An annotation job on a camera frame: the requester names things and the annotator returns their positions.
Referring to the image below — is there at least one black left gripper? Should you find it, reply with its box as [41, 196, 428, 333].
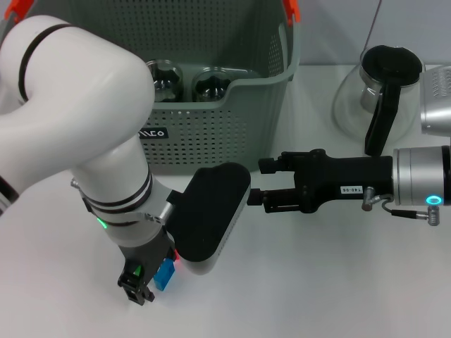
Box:
[118, 228, 177, 306]

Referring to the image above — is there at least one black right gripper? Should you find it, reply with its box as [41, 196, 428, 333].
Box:
[248, 149, 394, 215]

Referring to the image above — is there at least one glass teacup black sleeve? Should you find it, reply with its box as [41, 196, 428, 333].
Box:
[192, 68, 233, 103]
[146, 59, 184, 103]

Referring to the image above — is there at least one grey perforated storage basket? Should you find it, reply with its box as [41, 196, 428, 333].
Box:
[0, 0, 302, 176]

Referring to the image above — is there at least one blue brick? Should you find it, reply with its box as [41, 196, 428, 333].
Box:
[154, 259, 176, 292]

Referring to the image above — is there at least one glass carafe black lid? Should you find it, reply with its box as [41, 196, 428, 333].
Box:
[333, 44, 426, 156]

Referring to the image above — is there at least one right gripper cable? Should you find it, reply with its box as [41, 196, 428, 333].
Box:
[362, 186, 441, 226]

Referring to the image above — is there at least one thin grey cable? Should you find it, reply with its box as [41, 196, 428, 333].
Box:
[364, 0, 384, 54]

